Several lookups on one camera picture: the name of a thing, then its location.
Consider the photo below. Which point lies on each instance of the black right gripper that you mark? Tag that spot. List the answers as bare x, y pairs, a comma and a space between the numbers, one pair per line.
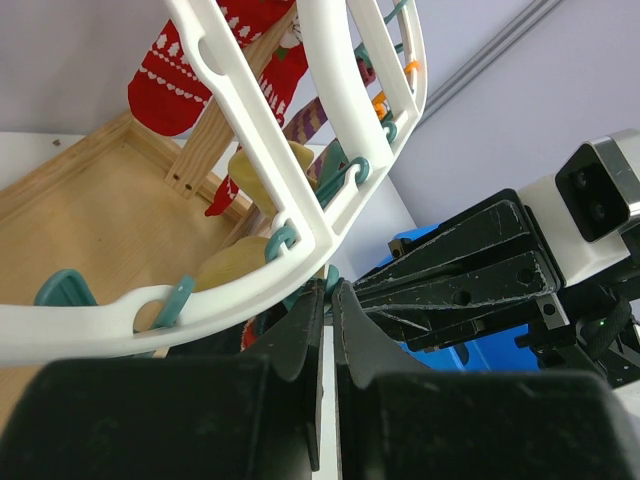
590, 326

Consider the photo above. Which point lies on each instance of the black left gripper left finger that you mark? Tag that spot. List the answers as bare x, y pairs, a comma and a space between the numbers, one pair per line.
254, 415

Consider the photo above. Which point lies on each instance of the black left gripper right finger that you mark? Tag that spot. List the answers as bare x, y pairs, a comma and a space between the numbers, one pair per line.
398, 419

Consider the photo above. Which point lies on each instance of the white round clip hanger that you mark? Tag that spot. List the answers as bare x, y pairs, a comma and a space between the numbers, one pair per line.
306, 235

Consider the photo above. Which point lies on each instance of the yellow sock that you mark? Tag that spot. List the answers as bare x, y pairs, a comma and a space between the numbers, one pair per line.
229, 264
251, 180

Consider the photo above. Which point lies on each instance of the wooden hanger stand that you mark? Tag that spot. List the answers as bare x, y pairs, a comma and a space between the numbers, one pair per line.
124, 207

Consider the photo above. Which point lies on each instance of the blue plastic bin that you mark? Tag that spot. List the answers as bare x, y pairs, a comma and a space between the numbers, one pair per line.
460, 296

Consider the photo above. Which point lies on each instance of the orange clothes peg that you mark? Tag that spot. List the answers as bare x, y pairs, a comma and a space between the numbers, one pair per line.
380, 103

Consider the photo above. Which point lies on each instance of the striped maroon sock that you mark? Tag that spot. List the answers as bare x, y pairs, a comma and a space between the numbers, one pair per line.
301, 128
367, 72

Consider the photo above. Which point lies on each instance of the red christmas sock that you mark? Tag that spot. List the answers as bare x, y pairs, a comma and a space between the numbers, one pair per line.
165, 94
249, 20

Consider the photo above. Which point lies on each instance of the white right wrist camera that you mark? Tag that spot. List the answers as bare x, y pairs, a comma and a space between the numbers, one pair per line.
587, 210

